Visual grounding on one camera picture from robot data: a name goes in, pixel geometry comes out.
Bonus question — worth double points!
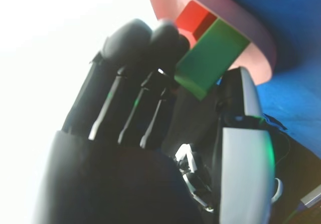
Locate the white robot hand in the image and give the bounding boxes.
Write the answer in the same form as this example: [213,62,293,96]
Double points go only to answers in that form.
[32,19,285,224]

